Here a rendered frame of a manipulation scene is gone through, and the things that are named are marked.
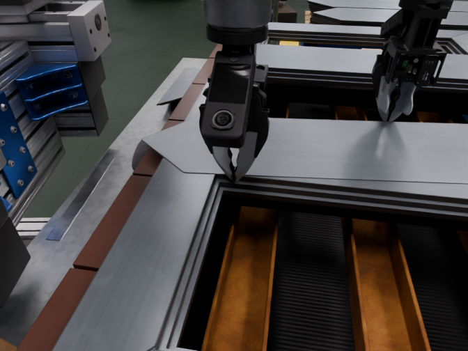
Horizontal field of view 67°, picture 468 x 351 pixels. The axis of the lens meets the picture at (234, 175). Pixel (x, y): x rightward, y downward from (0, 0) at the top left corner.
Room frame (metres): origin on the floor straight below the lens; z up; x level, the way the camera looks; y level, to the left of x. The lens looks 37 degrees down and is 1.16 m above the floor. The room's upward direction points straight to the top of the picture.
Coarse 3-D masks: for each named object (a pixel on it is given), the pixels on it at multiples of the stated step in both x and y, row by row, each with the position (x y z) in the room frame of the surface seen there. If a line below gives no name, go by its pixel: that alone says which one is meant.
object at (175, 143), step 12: (192, 120) 0.58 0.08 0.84; (168, 132) 0.53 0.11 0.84; (180, 132) 0.53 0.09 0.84; (192, 132) 0.53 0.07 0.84; (168, 144) 0.50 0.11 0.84; (180, 144) 0.50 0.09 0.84; (192, 144) 0.50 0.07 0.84; (168, 156) 0.46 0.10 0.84; (180, 156) 0.46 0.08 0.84; (180, 168) 0.43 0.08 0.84
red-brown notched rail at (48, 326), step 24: (216, 48) 1.05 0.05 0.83; (192, 96) 0.72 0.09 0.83; (168, 120) 0.61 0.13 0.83; (144, 168) 0.45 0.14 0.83; (120, 192) 0.39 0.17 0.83; (120, 216) 0.34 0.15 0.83; (96, 240) 0.30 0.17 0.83; (72, 264) 0.26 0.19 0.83; (96, 264) 0.26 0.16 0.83; (72, 288) 0.23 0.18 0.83; (48, 312) 0.20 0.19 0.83; (72, 312) 0.20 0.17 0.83; (24, 336) 0.18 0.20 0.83; (48, 336) 0.18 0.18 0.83
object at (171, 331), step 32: (288, 32) 1.17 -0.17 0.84; (320, 32) 1.16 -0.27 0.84; (224, 192) 0.40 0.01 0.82; (256, 192) 0.40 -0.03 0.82; (288, 192) 0.39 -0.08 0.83; (320, 192) 0.39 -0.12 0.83; (352, 192) 0.38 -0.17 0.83; (384, 192) 0.38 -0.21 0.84; (416, 192) 0.37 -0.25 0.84; (448, 192) 0.37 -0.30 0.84; (192, 256) 0.27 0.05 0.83; (192, 288) 0.23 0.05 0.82
